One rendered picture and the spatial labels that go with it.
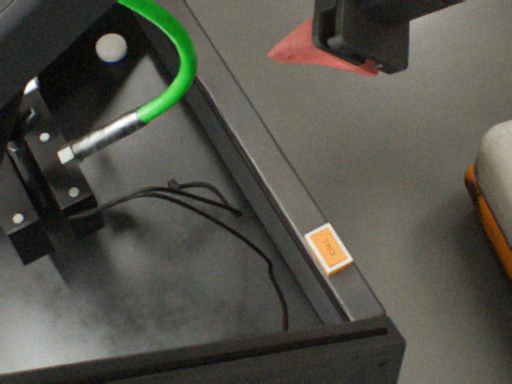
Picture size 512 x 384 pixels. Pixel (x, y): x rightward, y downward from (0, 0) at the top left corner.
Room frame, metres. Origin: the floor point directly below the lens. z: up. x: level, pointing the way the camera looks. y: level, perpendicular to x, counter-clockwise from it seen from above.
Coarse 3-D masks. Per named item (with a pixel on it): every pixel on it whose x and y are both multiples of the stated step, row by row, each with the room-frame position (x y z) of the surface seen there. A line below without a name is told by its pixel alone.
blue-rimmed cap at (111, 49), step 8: (104, 40) 0.85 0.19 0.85; (112, 40) 0.85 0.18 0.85; (120, 40) 0.85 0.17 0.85; (96, 48) 0.84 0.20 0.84; (104, 48) 0.84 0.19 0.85; (112, 48) 0.84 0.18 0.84; (120, 48) 0.84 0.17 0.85; (104, 56) 0.83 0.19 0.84; (112, 56) 0.83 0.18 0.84; (120, 56) 0.83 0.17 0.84
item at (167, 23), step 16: (128, 0) 0.50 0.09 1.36; (144, 0) 0.51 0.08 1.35; (144, 16) 0.50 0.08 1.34; (160, 16) 0.50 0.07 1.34; (176, 32) 0.50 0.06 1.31; (176, 48) 0.51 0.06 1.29; (192, 48) 0.51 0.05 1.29; (192, 64) 0.50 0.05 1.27; (176, 80) 0.51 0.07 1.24; (192, 80) 0.50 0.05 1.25; (160, 96) 0.51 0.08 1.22; (176, 96) 0.50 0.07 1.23; (144, 112) 0.50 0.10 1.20; (160, 112) 0.50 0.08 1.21
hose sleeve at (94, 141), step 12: (120, 120) 0.51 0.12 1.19; (132, 120) 0.50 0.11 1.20; (96, 132) 0.51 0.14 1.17; (108, 132) 0.50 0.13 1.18; (120, 132) 0.50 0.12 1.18; (132, 132) 0.50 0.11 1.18; (72, 144) 0.51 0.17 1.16; (84, 144) 0.50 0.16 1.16; (96, 144) 0.50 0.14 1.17; (108, 144) 0.50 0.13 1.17; (84, 156) 0.50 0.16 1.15
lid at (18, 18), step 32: (0, 0) 0.25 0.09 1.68; (32, 0) 0.25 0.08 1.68; (64, 0) 0.25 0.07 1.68; (96, 0) 0.26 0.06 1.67; (0, 32) 0.24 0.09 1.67; (32, 32) 0.25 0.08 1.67; (64, 32) 0.25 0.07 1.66; (0, 64) 0.24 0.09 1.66; (32, 64) 0.24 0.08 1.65; (0, 96) 0.24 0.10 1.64
